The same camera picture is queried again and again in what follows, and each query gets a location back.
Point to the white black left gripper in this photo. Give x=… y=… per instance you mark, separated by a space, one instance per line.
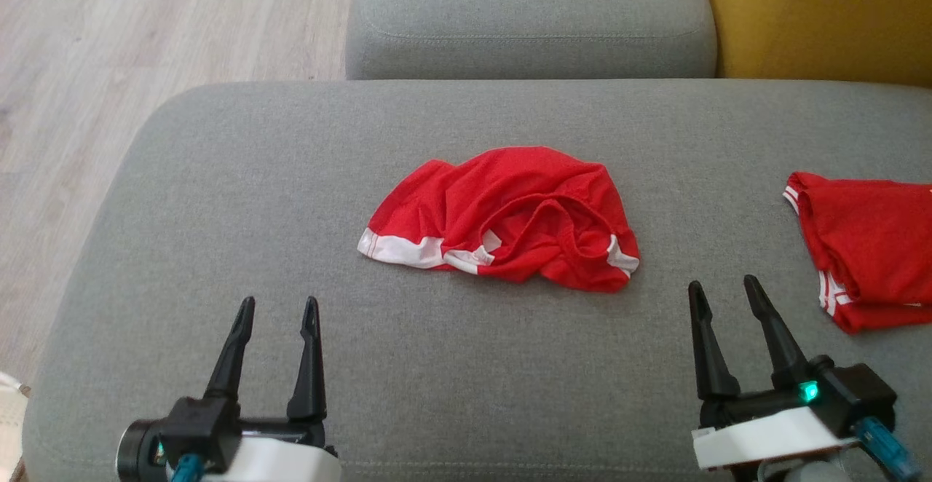
x=284 y=464

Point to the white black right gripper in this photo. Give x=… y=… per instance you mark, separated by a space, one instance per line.
x=764 y=438

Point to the red t-shirt white sleeves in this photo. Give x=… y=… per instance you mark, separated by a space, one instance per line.
x=874 y=242

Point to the red shorts white trim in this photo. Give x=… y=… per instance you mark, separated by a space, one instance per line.
x=495 y=205

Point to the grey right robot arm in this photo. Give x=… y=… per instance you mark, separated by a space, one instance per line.
x=808 y=473

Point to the grey sofa seat cushion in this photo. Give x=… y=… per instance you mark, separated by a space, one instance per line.
x=473 y=365

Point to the white laundry basket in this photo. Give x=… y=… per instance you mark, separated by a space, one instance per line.
x=10 y=424

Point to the yellow sofa backrest cushion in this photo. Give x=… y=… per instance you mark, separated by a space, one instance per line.
x=823 y=16

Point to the grey sofa backrest cushion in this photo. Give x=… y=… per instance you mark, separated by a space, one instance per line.
x=531 y=16

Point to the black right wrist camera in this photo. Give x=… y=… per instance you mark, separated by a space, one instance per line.
x=863 y=394

